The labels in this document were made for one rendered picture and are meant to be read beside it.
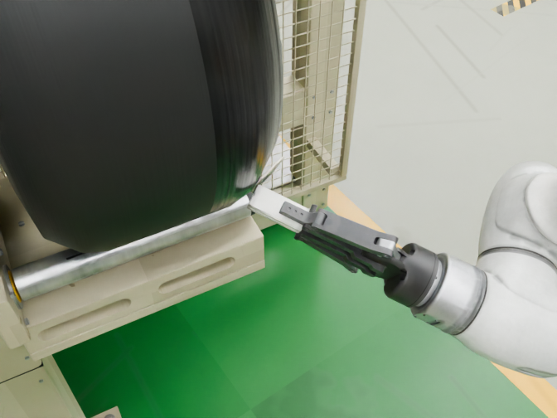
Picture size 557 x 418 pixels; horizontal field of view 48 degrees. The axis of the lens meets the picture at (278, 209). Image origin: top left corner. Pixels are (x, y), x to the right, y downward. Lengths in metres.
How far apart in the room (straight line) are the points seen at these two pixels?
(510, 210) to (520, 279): 0.10
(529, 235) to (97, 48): 0.56
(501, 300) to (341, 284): 1.18
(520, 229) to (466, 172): 1.50
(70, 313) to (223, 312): 1.03
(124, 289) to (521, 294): 0.51
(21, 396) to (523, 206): 0.87
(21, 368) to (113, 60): 0.70
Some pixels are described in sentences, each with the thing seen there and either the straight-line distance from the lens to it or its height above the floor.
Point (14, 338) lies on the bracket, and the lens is 0.88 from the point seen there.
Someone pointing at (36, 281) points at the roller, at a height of 0.91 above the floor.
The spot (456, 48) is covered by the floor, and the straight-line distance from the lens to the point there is 2.96.
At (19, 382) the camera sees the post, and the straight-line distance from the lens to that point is 1.17.
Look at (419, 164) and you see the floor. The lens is 2.33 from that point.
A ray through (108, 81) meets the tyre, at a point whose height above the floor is 1.25.
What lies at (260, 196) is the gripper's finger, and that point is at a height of 1.03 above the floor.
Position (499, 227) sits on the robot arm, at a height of 0.95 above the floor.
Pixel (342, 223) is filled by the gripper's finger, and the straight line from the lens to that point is 0.72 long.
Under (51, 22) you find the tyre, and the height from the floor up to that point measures 1.31.
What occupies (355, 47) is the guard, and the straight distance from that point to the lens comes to 1.52.
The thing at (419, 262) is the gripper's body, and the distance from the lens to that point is 0.76.
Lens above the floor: 1.57
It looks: 48 degrees down
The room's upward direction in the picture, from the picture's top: straight up
